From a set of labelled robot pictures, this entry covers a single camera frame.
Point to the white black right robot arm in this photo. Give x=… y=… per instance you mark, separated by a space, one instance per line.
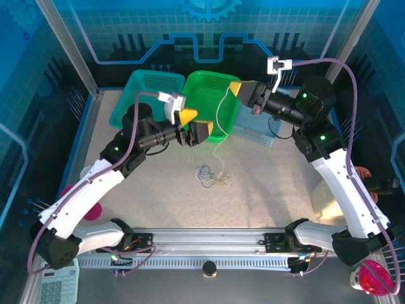
x=341 y=187

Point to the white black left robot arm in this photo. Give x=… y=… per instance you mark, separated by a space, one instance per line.
x=82 y=196

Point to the light blue plastic basket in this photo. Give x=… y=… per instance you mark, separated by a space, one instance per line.
x=253 y=126

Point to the green plastic basket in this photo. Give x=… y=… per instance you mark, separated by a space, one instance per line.
x=205 y=92

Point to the teal plastic basket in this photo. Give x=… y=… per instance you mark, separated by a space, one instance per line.
x=148 y=85

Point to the black round knob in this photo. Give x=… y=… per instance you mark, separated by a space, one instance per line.
x=209 y=269

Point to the pale green calculator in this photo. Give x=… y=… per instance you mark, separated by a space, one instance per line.
x=60 y=288

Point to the magenta dome white cup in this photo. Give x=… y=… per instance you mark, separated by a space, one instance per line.
x=373 y=282

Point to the aluminium frame post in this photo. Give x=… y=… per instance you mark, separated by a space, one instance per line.
x=345 y=47
x=70 y=47

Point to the aluminium extrusion rail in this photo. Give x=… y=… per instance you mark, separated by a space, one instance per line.
x=209 y=240

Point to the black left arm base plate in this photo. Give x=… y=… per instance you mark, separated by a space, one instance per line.
x=144 y=242

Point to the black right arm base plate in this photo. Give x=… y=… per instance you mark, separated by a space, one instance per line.
x=273 y=242

